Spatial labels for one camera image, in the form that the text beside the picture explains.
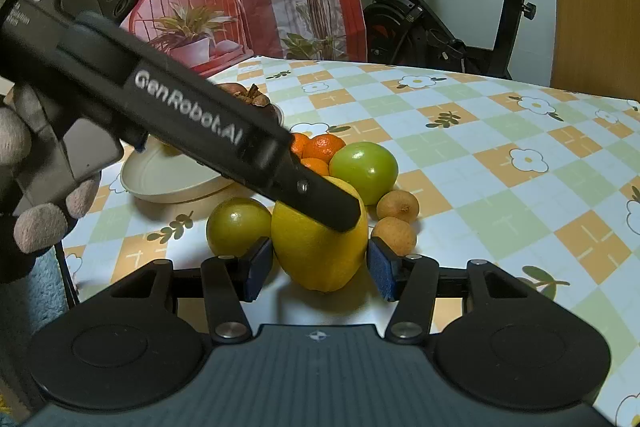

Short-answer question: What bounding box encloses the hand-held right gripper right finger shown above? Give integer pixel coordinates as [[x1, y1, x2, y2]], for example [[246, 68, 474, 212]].
[[367, 238, 538, 343]]

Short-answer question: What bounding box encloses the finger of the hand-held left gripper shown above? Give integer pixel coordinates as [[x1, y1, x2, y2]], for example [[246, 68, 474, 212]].
[[57, 12, 363, 233]]

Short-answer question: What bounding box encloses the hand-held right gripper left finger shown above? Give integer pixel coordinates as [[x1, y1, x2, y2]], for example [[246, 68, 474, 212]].
[[100, 237, 275, 343]]

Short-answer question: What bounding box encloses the yellow lemon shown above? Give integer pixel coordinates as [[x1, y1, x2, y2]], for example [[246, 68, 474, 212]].
[[271, 176, 370, 294]]

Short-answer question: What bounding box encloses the beige plate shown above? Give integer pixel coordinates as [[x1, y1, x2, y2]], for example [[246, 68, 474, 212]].
[[120, 99, 285, 204]]

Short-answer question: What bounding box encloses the orange tangerine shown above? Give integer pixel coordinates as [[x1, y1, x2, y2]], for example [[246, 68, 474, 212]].
[[300, 157, 331, 178], [289, 132, 312, 159], [302, 133, 347, 164]]

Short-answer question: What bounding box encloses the person's left hand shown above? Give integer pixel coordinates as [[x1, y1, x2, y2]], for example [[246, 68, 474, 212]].
[[0, 106, 101, 258]]

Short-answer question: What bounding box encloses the brown longan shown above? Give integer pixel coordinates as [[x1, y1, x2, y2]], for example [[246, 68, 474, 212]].
[[371, 217, 418, 258], [376, 190, 420, 224]]

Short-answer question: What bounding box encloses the small green jujube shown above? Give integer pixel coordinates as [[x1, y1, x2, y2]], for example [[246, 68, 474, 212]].
[[206, 197, 273, 259]]

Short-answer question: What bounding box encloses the purple mangosteen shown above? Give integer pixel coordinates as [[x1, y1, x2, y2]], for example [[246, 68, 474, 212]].
[[214, 83, 281, 126]]

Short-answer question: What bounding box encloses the large green jujube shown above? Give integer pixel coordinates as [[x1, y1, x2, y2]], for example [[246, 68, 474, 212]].
[[328, 142, 399, 206]]

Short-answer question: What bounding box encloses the wooden door panel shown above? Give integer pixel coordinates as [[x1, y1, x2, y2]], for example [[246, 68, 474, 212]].
[[550, 0, 640, 102]]

